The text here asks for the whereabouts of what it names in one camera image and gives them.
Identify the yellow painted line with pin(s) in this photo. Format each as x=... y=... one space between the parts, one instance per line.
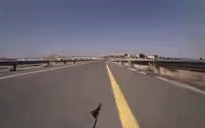
x=118 y=96

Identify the dry roadside bush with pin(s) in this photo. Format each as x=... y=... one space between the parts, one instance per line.
x=153 y=68

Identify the white painted line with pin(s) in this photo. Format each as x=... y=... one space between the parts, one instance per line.
x=180 y=84
x=33 y=71

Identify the grey asphalt road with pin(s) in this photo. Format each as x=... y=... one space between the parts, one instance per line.
x=73 y=90

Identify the dark metal guardrail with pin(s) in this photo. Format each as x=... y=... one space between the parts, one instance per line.
x=30 y=62
x=186 y=64

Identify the robot's own part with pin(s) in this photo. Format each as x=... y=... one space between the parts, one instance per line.
x=96 y=112

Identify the distant low buildings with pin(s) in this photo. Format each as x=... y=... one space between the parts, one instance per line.
x=141 y=56

